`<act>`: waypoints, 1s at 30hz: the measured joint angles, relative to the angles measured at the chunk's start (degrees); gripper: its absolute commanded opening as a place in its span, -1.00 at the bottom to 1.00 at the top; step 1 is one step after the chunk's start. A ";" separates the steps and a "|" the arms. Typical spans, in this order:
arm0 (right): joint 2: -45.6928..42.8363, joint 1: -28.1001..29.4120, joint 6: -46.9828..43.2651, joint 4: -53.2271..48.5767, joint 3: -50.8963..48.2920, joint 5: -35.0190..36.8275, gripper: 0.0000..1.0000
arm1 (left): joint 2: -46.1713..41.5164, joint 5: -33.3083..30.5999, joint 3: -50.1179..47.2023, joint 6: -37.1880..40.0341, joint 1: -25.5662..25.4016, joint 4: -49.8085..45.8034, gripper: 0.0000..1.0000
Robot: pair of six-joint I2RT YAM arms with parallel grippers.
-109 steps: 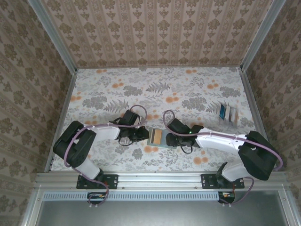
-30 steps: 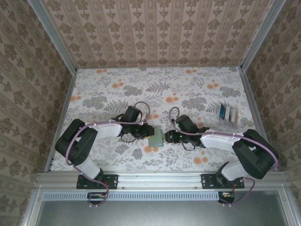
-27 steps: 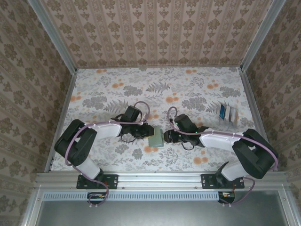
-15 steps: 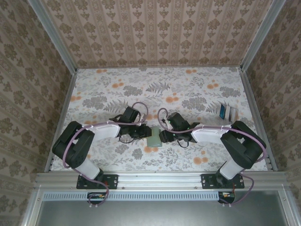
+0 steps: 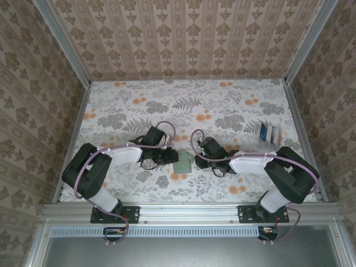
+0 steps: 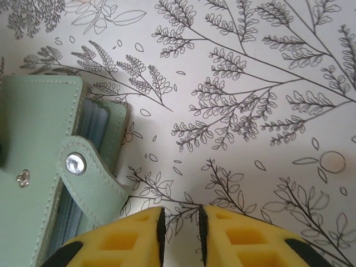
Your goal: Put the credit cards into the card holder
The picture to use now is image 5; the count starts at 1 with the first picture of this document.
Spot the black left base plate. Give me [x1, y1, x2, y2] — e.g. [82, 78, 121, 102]
[90, 205, 140, 225]

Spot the black controller board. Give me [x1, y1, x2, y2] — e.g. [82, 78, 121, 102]
[258, 225, 279, 240]
[103, 226, 126, 241]

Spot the clear acrylic card stand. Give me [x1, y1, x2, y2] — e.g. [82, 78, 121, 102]
[258, 120, 283, 147]

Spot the grey metal shelf sheet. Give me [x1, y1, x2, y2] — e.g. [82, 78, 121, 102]
[41, 225, 343, 267]

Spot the grey slotted cable duct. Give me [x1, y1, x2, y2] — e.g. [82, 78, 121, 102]
[51, 225, 261, 238]

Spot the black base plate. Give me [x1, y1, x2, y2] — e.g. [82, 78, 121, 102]
[90, 205, 140, 225]
[238, 205, 290, 224]

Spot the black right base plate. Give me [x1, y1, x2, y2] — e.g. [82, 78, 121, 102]
[238, 205, 290, 224]

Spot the aluminium frame post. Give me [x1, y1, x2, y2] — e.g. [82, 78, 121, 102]
[32, 0, 92, 87]
[283, 0, 339, 84]

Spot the floral patterned table cover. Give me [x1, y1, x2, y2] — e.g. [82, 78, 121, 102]
[60, 79, 319, 204]

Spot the aluminium mounting rail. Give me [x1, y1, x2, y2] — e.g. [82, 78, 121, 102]
[41, 202, 339, 225]

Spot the aluminium side rail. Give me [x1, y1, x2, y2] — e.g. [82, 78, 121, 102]
[283, 80, 329, 202]
[54, 82, 92, 204]

